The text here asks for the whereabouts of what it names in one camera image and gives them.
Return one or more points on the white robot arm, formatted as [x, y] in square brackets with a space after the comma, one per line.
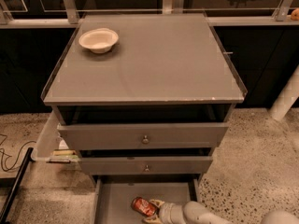
[196, 213]

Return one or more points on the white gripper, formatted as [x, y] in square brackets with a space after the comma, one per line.
[169, 211]

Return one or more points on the white paper bowl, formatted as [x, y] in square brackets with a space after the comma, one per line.
[99, 41]

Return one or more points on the grey drawer cabinet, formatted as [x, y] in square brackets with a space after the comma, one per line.
[163, 69]

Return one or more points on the grey middle drawer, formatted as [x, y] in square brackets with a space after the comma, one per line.
[145, 165]

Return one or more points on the metal railing frame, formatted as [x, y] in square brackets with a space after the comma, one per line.
[64, 13]

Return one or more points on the grey open bottom drawer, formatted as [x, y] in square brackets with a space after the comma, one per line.
[114, 195]

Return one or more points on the black metal bar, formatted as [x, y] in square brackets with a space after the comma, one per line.
[13, 186]

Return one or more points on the red coke can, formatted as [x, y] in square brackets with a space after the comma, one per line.
[144, 207]

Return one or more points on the white pole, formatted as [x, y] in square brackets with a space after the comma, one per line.
[286, 98]

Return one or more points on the grey top drawer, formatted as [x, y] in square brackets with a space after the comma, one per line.
[142, 136]

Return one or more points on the orange fruit on ledge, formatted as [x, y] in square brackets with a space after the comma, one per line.
[295, 14]

